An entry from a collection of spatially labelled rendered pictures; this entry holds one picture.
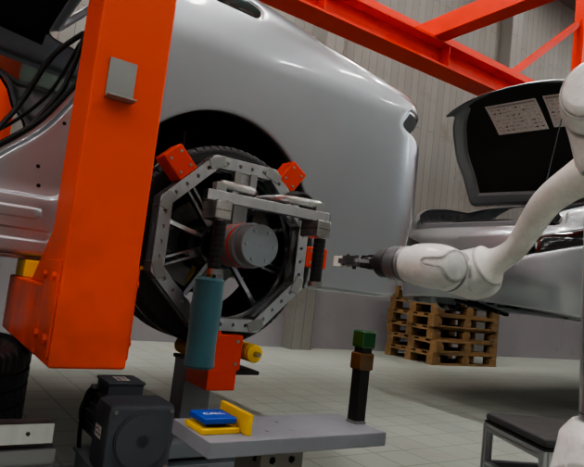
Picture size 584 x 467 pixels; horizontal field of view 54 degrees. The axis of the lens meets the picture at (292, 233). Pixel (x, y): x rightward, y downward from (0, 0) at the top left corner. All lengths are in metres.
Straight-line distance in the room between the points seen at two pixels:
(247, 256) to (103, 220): 0.53
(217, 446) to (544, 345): 10.33
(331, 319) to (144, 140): 6.31
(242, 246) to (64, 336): 0.61
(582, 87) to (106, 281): 0.96
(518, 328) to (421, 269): 9.23
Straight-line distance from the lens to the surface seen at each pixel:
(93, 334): 1.29
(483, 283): 1.45
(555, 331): 11.52
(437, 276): 1.34
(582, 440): 0.94
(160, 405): 1.56
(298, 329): 6.95
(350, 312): 7.68
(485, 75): 6.50
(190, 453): 1.92
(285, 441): 1.18
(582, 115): 0.95
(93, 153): 1.29
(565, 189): 1.21
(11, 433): 1.39
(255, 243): 1.69
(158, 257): 1.76
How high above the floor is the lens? 0.74
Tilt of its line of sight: 5 degrees up
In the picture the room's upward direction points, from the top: 7 degrees clockwise
